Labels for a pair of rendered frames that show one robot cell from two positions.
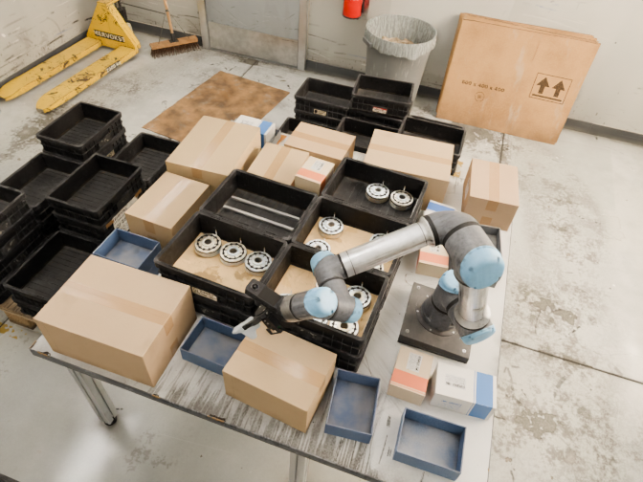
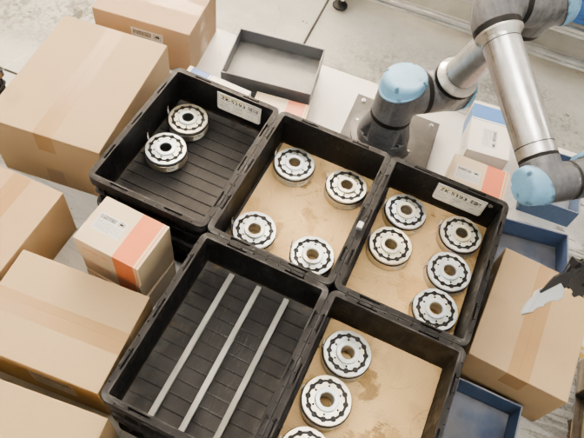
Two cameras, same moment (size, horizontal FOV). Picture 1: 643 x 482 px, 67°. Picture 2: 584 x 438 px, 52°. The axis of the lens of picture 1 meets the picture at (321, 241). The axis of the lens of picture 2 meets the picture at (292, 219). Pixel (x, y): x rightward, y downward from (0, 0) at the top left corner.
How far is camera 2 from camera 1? 1.58 m
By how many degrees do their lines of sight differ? 54
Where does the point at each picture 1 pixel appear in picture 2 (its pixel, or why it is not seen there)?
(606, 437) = not seen: hidden behind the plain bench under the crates
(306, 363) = (528, 286)
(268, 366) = (545, 336)
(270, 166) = (63, 331)
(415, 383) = (496, 179)
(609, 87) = not seen: outside the picture
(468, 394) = (502, 130)
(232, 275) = (370, 404)
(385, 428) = not seen: hidden behind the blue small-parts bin
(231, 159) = (41, 415)
